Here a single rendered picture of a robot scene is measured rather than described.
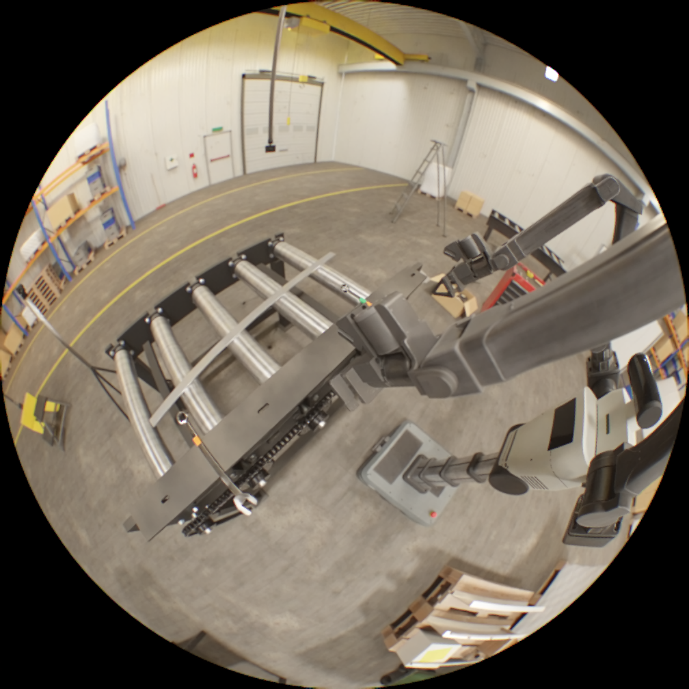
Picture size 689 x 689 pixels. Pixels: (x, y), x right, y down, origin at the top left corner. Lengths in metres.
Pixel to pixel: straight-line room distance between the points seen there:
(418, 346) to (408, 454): 1.24
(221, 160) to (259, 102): 3.01
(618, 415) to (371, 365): 0.62
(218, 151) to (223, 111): 1.75
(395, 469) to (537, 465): 0.97
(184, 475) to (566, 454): 0.83
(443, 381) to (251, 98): 10.58
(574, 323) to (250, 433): 0.49
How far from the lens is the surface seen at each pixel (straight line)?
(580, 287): 0.17
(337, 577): 1.82
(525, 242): 0.61
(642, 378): 0.58
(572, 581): 3.44
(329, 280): 1.13
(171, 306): 1.34
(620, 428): 0.64
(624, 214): 0.66
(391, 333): 0.25
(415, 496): 1.48
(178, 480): 0.53
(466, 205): 8.22
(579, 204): 0.62
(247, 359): 0.84
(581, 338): 0.19
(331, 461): 1.60
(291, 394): 0.46
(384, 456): 1.40
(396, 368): 0.28
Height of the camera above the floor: 1.60
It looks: 55 degrees down
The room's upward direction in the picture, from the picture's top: 11 degrees clockwise
